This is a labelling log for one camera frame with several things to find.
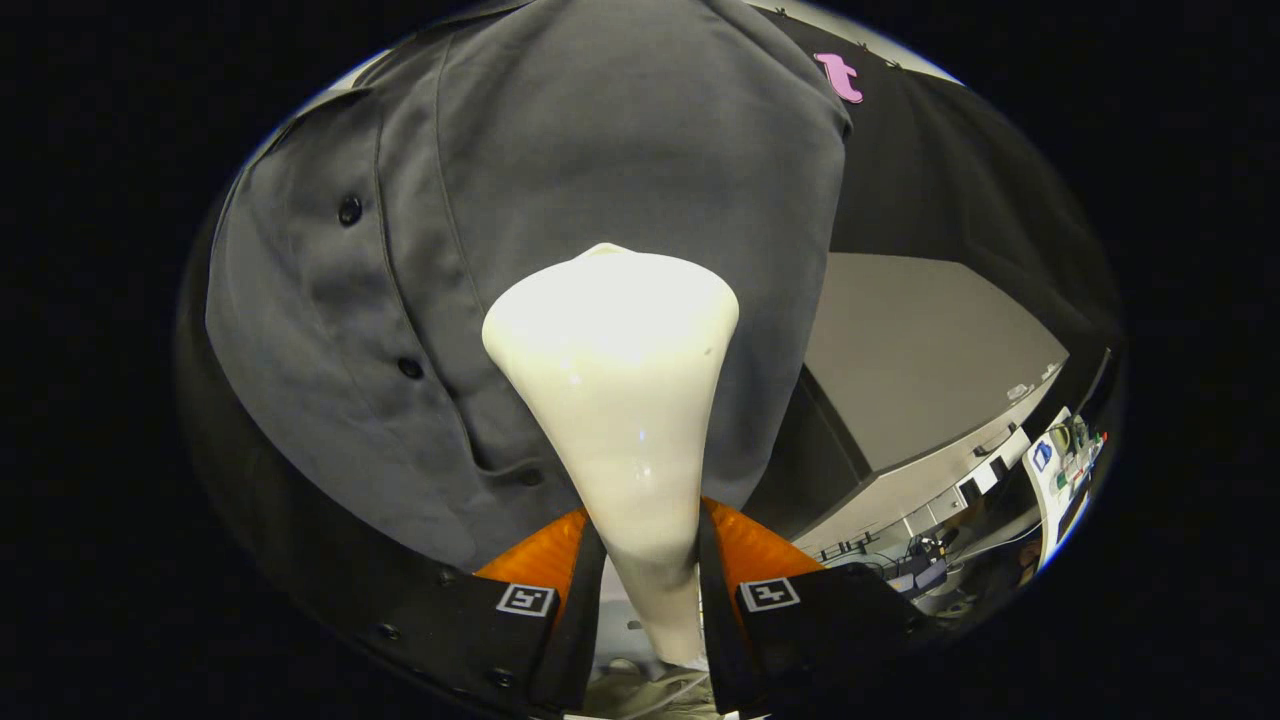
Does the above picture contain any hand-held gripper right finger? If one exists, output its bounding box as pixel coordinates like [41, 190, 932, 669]
[697, 497, 946, 719]

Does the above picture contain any grey cabinet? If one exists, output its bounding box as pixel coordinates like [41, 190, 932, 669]
[745, 252, 1071, 561]

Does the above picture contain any white desk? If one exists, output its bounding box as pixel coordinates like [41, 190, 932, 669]
[1022, 405, 1109, 571]

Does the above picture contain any grey button shirt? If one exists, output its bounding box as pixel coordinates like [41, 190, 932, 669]
[205, 0, 853, 573]

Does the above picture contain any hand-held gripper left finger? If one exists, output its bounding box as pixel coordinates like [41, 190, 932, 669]
[360, 505, 608, 716]

